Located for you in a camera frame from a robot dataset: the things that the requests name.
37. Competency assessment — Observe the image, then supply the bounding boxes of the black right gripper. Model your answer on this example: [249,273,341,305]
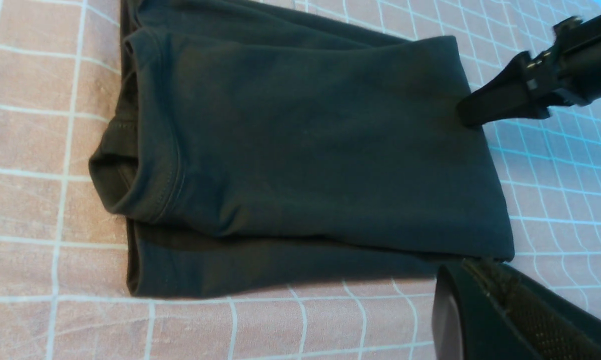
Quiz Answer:
[456,14,601,127]

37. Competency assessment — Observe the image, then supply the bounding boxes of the gray long-sleeved shirt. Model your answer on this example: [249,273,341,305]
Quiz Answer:
[88,0,515,298]

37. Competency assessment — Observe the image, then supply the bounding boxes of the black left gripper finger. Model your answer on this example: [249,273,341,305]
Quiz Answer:
[431,259,601,360]

